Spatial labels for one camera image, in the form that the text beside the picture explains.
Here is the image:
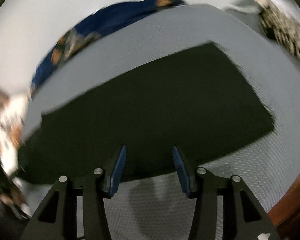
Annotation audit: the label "black pants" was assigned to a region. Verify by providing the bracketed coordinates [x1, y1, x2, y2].
[18, 43, 274, 184]

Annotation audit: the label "grey mesh mattress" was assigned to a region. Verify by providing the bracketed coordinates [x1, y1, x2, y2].
[18, 4, 300, 239]

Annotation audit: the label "blue floral blanket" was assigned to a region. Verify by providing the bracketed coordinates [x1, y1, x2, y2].
[30, 0, 186, 95]

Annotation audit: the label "wooden bed frame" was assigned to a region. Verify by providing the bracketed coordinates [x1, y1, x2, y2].
[268, 174, 300, 240]

